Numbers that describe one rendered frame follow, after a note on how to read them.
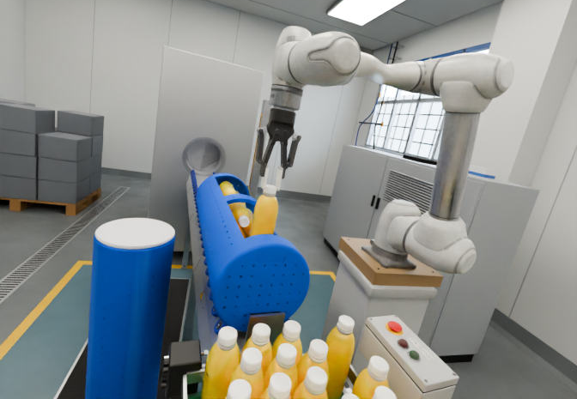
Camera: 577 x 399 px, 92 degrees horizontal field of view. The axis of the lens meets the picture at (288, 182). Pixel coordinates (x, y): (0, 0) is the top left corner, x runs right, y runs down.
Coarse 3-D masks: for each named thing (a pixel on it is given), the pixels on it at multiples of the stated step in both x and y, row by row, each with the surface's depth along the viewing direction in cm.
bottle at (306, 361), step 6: (306, 354) 61; (300, 360) 62; (306, 360) 60; (312, 360) 59; (318, 360) 59; (324, 360) 59; (300, 366) 60; (306, 366) 59; (324, 366) 59; (300, 372) 60; (306, 372) 59; (300, 378) 59
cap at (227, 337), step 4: (224, 328) 60; (228, 328) 60; (232, 328) 60; (220, 332) 58; (224, 332) 59; (228, 332) 59; (232, 332) 59; (236, 332) 59; (220, 336) 57; (224, 336) 57; (228, 336) 58; (232, 336) 58; (236, 336) 58; (220, 340) 57; (224, 340) 57; (228, 340) 57; (232, 340) 57; (220, 344) 58; (224, 344) 57; (228, 344) 57; (232, 344) 58
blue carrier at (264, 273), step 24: (216, 192) 124; (240, 192) 160; (216, 216) 102; (216, 240) 88; (240, 240) 80; (264, 240) 78; (216, 264) 78; (240, 264) 74; (264, 264) 78; (288, 264) 80; (216, 288) 74; (240, 288) 76; (264, 288) 79; (288, 288) 82; (216, 312) 76; (240, 312) 78; (288, 312) 84
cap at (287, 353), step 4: (284, 344) 58; (288, 344) 59; (280, 348) 57; (284, 348) 57; (288, 348) 58; (292, 348) 58; (280, 352) 56; (284, 352) 57; (288, 352) 57; (292, 352) 57; (296, 352) 57; (280, 356) 56; (284, 356) 55; (288, 356) 56; (292, 356) 56; (280, 360) 56; (284, 360) 55; (288, 360) 55; (292, 360) 56; (284, 364) 56; (288, 364) 56
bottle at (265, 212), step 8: (264, 192) 84; (264, 200) 82; (272, 200) 83; (256, 208) 84; (264, 208) 82; (272, 208) 83; (256, 216) 83; (264, 216) 82; (272, 216) 83; (256, 224) 84; (264, 224) 83; (272, 224) 84; (256, 232) 84; (264, 232) 84; (272, 232) 85
